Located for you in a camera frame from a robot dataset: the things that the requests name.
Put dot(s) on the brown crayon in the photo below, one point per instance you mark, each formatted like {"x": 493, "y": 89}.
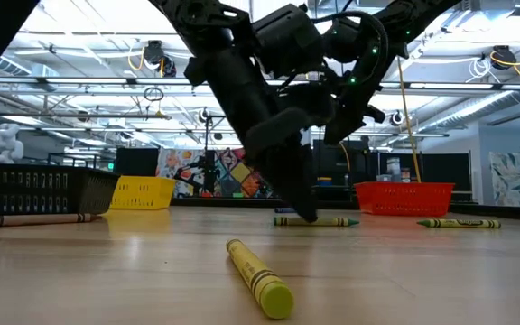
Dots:
{"x": 39, "y": 220}

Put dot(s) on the silver ceiling air duct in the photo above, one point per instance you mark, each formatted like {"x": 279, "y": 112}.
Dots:
{"x": 467, "y": 113}
{"x": 12, "y": 65}

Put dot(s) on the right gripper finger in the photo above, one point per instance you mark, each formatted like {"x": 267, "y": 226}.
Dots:
{"x": 339, "y": 131}

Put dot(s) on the stacked storage boxes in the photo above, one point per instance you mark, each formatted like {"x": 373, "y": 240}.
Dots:
{"x": 395, "y": 169}

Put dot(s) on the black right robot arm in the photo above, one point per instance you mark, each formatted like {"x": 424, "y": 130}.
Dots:
{"x": 395, "y": 18}

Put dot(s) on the floral patterned cloth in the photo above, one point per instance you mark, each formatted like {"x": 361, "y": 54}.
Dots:
{"x": 167, "y": 167}

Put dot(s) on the yellow plastic basket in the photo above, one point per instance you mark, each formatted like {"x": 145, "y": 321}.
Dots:
{"x": 142, "y": 193}

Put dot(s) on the long ceiling light bar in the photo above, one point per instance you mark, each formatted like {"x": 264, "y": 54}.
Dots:
{"x": 84, "y": 81}

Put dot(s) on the black plastic basket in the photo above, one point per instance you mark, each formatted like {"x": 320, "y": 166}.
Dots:
{"x": 84, "y": 194}

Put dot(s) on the black background station frame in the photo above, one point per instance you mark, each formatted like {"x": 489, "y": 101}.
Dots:
{"x": 207, "y": 135}

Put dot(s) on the red plastic basket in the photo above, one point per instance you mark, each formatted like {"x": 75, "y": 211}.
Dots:
{"x": 404, "y": 201}

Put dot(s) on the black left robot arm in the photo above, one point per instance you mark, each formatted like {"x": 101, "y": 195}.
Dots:
{"x": 242, "y": 90}

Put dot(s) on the green crayon with yellow wrapper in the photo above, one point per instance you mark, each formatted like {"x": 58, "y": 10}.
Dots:
{"x": 458, "y": 223}
{"x": 332, "y": 221}

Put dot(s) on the small black ceiling reel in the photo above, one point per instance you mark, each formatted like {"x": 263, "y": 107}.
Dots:
{"x": 203, "y": 116}
{"x": 396, "y": 119}

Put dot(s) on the colourful patchwork quilt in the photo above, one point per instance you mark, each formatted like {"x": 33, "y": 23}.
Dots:
{"x": 242, "y": 173}

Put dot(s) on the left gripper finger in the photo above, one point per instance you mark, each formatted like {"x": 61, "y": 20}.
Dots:
{"x": 294, "y": 180}

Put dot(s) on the black background robot arm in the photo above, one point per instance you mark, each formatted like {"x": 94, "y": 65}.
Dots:
{"x": 206, "y": 173}

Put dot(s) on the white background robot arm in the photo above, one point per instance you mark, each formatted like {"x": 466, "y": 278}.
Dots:
{"x": 5, "y": 144}

